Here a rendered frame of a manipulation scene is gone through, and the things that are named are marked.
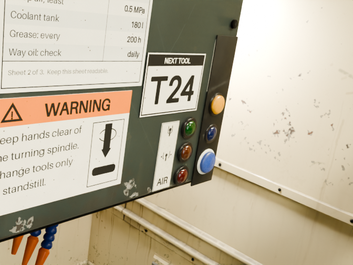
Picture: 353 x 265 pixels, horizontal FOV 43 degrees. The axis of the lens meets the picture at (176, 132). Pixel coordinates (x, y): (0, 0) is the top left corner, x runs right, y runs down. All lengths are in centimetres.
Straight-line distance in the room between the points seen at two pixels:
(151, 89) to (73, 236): 158
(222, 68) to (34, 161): 27
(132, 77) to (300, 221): 100
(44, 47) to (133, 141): 16
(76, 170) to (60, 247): 157
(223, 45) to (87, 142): 22
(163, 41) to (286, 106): 88
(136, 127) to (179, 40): 11
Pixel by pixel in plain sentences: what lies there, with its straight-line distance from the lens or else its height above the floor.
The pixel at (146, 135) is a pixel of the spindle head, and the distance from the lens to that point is 51.
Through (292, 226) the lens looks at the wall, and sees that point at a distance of 140.
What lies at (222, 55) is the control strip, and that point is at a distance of 58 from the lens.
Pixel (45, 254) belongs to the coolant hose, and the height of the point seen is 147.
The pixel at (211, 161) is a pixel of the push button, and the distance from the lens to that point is 61.
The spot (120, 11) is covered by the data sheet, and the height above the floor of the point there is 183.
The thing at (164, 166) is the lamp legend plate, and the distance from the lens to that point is 55.
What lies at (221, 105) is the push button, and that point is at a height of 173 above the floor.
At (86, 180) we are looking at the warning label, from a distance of 47.
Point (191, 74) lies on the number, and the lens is 54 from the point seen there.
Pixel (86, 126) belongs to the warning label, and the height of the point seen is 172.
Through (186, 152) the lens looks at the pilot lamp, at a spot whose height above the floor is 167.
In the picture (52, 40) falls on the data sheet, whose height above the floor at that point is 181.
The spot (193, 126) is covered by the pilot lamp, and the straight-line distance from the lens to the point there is 56.
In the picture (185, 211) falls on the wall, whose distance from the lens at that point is 163.
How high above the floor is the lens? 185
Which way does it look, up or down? 16 degrees down
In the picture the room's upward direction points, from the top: 9 degrees clockwise
